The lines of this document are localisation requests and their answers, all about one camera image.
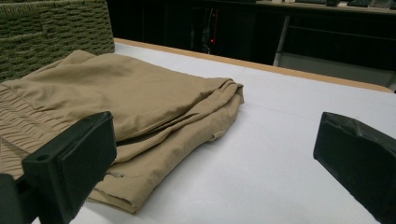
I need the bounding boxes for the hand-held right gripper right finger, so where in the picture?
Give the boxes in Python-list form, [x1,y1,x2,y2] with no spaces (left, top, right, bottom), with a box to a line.
[313,111,396,224]

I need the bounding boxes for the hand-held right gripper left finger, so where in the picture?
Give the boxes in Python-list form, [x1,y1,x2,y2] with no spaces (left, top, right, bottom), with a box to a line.
[21,111,118,224]

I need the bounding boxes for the tan pants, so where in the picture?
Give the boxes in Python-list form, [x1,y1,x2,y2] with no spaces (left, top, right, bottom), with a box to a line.
[0,49,245,215]

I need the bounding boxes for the green woven basket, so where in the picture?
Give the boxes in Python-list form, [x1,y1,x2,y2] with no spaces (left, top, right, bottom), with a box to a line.
[0,0,116,83]

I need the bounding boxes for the long wooden bench top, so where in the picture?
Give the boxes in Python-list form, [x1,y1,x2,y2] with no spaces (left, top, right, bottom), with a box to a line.
[255,0,396,16]

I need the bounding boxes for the grey metal shelf frame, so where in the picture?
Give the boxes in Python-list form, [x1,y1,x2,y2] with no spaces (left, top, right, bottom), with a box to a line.
[272,14,396,89]

